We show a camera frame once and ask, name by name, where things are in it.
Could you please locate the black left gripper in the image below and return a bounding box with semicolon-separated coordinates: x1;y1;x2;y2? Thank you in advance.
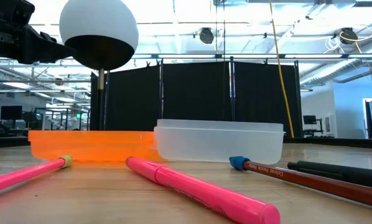
0;0;77;65

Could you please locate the orange perforated box lid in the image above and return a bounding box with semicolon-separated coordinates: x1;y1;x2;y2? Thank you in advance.
28;129;157;163

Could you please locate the pink pencil yellow eraser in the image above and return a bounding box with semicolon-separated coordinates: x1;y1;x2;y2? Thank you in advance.
0;154;73;197

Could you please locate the clear plastic supply box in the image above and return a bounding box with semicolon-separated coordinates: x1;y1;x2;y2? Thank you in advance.
154;118;285;165

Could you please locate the pink highlighter marker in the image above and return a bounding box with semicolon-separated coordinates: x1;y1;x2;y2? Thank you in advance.
125;156;282;224

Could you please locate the brown coloured pencil blue cap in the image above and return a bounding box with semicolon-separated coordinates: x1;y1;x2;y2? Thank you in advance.
229;156;372;210

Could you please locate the black pen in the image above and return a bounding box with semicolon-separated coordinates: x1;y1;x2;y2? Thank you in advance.
287;160;372;190

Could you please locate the white globe lamp black stand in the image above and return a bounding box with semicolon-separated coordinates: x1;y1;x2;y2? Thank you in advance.
58;0;139;131

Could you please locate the black computer monitor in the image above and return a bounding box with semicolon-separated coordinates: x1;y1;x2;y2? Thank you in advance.
0;105;23;121

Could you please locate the black partition screen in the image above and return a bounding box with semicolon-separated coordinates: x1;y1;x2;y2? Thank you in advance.
90;57;302;134

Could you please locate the black round hanging device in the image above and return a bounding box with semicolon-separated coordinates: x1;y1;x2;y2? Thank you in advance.
339;27;359;45
198;27;215;45

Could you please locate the small black monitor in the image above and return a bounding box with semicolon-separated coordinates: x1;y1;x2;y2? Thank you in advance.
303;114;318;126

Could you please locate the black aluminium table frame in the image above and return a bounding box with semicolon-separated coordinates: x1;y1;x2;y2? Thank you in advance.
0;135;372;150

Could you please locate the yellow cable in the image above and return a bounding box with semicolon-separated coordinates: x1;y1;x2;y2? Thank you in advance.
268;0;295;139

